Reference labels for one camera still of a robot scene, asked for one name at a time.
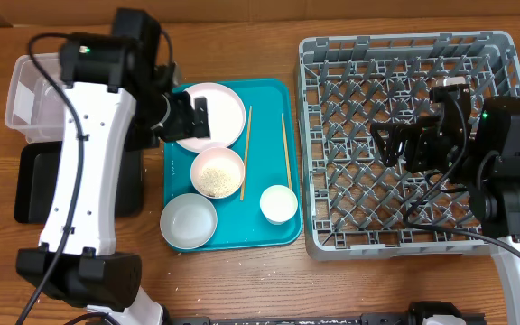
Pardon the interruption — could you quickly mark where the pink bowl with rice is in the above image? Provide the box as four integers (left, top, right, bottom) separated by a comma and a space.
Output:
190, 147, 246, 199

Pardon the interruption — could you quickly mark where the white paper cup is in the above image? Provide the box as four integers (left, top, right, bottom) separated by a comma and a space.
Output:
260, 185, 299, 225

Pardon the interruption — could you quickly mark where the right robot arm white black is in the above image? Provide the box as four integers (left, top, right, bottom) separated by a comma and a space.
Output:
370, 80, 520, 324

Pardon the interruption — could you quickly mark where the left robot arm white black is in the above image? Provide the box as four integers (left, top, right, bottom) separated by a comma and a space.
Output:
15, 8, 210, 324

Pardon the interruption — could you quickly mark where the grey dishwasher rack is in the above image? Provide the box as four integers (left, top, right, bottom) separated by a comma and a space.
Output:
296, 31, 520, 260

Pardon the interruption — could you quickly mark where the clear plastic waste bin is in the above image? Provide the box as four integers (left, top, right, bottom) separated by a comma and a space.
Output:
5, 55, 64, 143

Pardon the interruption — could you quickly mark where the black waste tray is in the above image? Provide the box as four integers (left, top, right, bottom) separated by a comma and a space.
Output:
14, 142, 144, 224

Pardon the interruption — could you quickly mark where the large white plate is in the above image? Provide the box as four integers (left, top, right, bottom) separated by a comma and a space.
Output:
178, 82, 246, 153

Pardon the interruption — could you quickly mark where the left wooden chopstick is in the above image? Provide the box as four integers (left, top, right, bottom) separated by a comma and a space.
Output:
240, 106, 253, 201

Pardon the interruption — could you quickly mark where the wooden chopstick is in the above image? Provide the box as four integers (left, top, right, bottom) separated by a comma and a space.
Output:
240, 106, 253, 201
281, 113, 293, 190

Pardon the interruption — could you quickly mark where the teal serving tray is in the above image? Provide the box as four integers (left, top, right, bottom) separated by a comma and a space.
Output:
163, 79, 302, 252

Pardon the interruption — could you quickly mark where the right wooden chopstick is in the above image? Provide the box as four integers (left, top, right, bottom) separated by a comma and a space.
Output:
281, 113, 293, 190

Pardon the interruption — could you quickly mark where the grey shallow bowl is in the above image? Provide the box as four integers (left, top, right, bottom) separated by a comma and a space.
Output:
160, 193, 218, 250

